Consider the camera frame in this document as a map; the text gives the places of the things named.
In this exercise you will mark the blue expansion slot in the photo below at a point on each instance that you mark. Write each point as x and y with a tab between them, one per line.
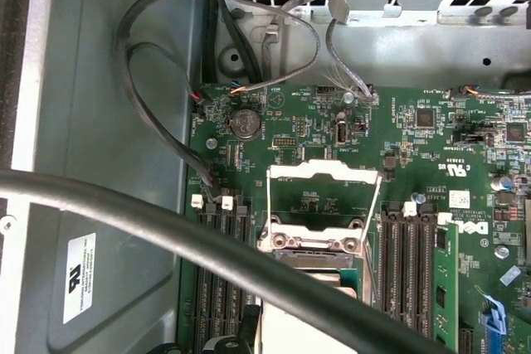
499	329

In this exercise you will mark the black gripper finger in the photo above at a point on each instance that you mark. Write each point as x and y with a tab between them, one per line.
232	343

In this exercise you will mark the internal USB port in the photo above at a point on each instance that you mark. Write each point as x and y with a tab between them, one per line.
342	133

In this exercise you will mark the green RAM stick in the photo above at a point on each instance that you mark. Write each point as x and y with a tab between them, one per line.
446	287

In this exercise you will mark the green motherboard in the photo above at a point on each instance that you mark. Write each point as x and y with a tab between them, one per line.
415	155

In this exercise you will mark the white case sticker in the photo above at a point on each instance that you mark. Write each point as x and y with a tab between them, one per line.
79	279

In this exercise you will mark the black PC case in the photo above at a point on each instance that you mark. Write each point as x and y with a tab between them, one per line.
103	122

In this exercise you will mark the coin battery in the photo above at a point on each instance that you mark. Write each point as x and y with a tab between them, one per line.
246	124

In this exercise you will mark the metal socket cover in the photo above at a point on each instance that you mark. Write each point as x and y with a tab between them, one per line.
323	169

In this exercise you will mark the metal locking lever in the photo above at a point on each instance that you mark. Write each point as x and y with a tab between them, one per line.
372	275

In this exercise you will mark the silver CPU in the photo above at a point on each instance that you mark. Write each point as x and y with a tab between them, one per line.
286	325

